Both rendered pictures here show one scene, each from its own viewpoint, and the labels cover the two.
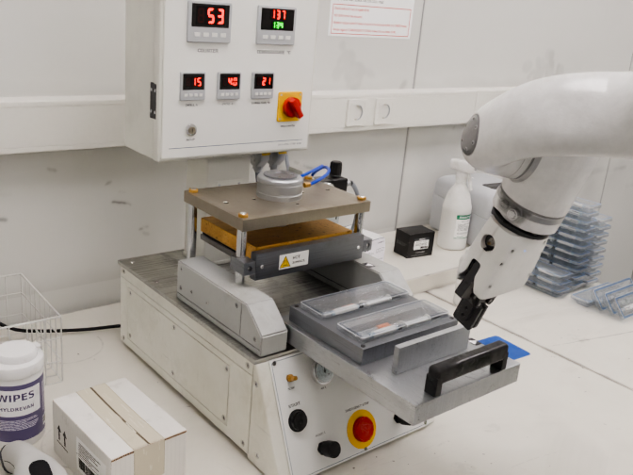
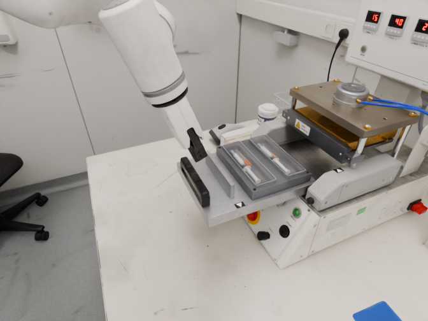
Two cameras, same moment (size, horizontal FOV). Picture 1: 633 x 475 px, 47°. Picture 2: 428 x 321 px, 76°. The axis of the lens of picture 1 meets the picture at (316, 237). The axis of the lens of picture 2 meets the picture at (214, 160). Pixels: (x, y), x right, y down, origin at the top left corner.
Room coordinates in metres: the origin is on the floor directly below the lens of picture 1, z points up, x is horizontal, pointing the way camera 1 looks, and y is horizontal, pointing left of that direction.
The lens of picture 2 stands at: (1.08, -0.68, 1.41)
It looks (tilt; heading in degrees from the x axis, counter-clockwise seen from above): 36 degrees down; 107
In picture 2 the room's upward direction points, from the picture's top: straight up
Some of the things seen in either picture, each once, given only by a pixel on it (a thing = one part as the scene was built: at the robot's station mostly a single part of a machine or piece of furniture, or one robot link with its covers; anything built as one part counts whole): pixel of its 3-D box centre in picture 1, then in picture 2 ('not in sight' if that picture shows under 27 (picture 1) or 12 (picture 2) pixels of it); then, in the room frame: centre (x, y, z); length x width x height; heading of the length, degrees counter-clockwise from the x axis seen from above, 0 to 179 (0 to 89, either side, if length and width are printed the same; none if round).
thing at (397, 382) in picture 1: (395, 338); (244, 171); (0.99, -0.13, 0.97); 0.30 x 0.22 x 0.08; 41
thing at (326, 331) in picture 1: (373, 319); (260, 163); (1.03, -0.10, 0.98); 0.20 x 0.17 x 0.03; 131
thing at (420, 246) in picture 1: (413, 241); not in sight; (1.89, -0.27, 0.83); 0.09 x 0.06 x 0.07; 124
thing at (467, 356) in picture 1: (468, 367); (193, 179); (0.89, -0.22, 0.99); 0.15 x 0.02 x 0.04; 131
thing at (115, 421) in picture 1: (118, 440); (246, 144); (0.93, 0.27, 0.80); 0.19 x 0.13 x 0.09; 41
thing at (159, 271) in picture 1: (261, 286); (339, 154); (1.25, 0.09, 0.93); 0.46 x 0.35 x 0.01; 41
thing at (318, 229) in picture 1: (281, 219); (346, 116); (1.23, 0.06, 1.07); 0.22 x 0.17 x 0.10; 131
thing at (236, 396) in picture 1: (278, 337); (326, 183); (1.23, 0.05, 0.84); 0.53 x 0.37 x 0.17; 41
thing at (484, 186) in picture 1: (482, 209); not in sight; (2.10, -0.48, 0.88); 0.25 x 0.20 x 0.17; 35
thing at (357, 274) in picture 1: (358, 274); (351, 181); (1.26, -0.08, 0.96); 0.26 x 0.05 x 0.07; 41
